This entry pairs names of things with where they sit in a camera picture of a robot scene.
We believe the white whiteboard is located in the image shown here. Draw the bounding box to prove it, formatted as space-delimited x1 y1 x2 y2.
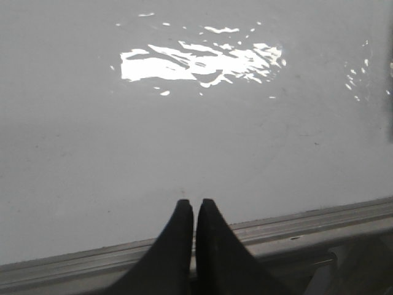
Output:
1 1 392 264

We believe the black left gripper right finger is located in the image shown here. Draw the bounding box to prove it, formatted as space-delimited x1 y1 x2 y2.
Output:
196 199 293 294

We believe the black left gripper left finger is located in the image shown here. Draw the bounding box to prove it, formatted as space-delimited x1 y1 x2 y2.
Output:
104 199 193 294

